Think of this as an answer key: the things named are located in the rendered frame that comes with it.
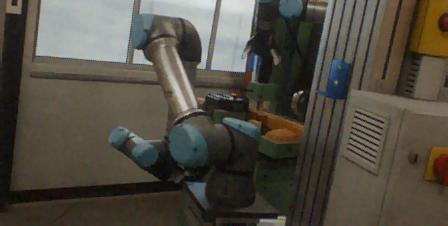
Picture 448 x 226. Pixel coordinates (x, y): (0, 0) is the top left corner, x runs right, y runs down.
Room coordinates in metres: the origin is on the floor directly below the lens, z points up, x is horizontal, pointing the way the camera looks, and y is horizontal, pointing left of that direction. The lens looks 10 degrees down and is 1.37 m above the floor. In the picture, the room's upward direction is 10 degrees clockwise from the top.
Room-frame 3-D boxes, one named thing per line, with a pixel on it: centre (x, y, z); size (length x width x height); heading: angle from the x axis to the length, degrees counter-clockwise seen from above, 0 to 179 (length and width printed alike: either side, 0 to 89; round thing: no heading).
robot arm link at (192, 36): (1.78, 0.15, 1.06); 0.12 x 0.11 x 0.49; 38
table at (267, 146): (2.21, -0.06, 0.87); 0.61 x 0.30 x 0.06; 42
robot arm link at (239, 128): (1.52, -0.05, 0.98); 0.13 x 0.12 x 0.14; 128
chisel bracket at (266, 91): (2.29, -0.16, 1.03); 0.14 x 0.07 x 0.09; 132
